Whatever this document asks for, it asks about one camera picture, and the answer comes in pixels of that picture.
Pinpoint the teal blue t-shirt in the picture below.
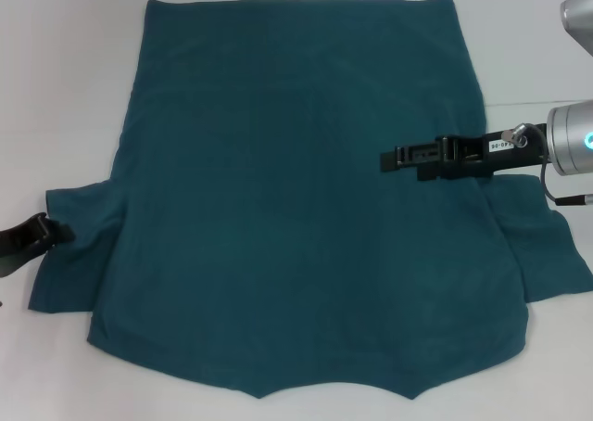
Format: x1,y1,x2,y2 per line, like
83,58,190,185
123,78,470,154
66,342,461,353
27,0,593,362

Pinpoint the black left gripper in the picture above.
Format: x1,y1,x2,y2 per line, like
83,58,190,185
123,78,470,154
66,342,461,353
0,211,76,278

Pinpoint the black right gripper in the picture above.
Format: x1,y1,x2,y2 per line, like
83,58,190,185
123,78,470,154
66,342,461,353
379,123,550,181

